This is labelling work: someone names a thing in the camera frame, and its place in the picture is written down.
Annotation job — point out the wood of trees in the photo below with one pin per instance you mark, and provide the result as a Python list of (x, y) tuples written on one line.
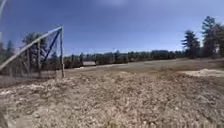
[(133, 56)]

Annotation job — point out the low building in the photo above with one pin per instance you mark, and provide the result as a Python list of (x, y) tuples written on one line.
[(89, 63)]

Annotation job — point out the dry grass field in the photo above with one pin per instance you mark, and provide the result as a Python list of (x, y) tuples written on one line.
[(120, 100)]

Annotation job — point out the tall pine tree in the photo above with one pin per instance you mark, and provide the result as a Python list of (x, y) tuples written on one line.
[(210, 33)]

